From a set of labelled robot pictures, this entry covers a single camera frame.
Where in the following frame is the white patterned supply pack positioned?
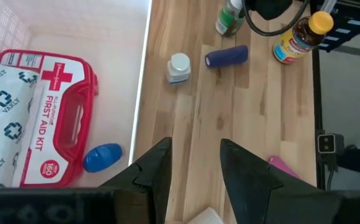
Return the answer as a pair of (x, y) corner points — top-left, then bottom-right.
(0, 60), (44, 190)

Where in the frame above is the pink bandage roll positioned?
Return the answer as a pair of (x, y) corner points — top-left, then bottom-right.
(267, 155), (301, 180)

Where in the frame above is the brown bottle with yellow cap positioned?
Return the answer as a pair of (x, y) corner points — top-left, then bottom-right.
(272, 10), (334, 65)

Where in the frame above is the white perforated plastic basket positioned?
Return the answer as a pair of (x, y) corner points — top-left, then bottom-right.
(0, 0), (153, 191)

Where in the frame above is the blue oval container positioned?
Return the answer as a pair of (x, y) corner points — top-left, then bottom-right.
(82, 142), (124, 174)

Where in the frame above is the red first aid kit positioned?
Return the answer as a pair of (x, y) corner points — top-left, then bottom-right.
(0, 49), (100, 189)

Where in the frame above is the small white pill bottle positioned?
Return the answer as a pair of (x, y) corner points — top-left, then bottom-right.
(166, 52), (192, 86)

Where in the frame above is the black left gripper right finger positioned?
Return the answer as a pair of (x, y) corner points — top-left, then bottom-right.
(219, 138), (343, 224)

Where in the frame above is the black metal table frame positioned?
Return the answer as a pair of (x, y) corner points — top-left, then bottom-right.
(310, 0), (360, 191)

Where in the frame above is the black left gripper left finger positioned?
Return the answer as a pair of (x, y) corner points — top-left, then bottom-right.
(100, 136), (173, 224)

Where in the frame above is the small black table camera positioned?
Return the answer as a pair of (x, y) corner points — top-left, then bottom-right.
(316, 133), (346, 170)

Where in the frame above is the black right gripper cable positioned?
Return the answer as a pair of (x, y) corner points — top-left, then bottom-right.
(241, 0), (311, 37)

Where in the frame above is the purple bandage roll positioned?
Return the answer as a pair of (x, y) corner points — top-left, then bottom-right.
(204, 44), (250, 69)

